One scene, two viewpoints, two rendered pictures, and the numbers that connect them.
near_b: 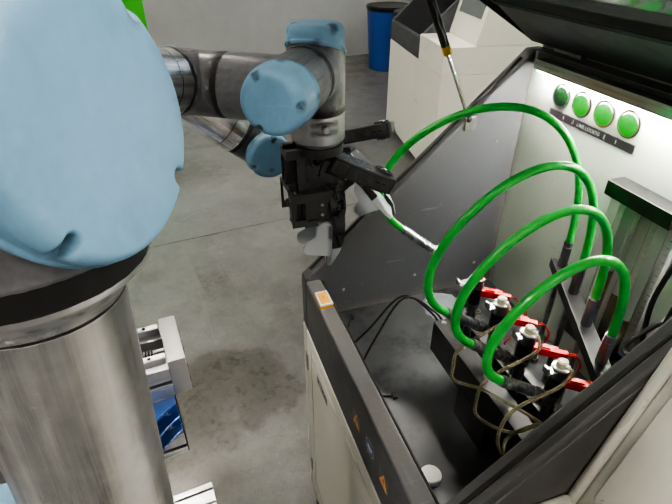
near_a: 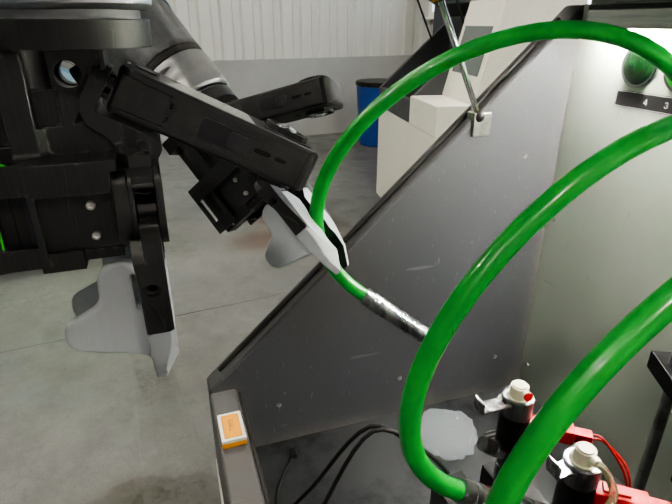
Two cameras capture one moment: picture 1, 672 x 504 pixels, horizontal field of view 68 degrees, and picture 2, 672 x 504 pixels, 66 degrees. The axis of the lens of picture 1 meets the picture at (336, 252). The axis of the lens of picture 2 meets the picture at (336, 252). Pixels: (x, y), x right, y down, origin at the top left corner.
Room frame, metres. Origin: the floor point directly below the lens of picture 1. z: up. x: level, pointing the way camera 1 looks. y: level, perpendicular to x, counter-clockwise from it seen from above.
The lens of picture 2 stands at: (0.40, -0.10, 1.43)
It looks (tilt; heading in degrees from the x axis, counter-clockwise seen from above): 24 degrees down; 0
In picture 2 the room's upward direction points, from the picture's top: straight up
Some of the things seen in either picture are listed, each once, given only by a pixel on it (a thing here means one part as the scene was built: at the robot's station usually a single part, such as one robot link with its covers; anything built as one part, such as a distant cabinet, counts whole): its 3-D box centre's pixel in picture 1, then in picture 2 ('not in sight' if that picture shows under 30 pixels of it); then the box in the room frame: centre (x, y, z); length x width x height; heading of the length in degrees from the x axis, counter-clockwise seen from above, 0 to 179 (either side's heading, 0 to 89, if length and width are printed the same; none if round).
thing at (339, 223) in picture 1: (334, 221); (147, 258); (0.66, 0.00, 1.31); 0.05 x 0.02 x 0.09; 19
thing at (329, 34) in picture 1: (315, 68); not in sight; (0.67, 0.03, 1.53); 0.09 x 0.08 x 0.11; 164
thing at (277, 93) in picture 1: (274, 89); not in sight; (0.58, 0.07, 1.53); 0.11 x 0.11 x 0.08; 74
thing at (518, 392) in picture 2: not in sight; (519, 397); (0.77, -0.27, 1.12); 0.02 x 0.02 x 0.03
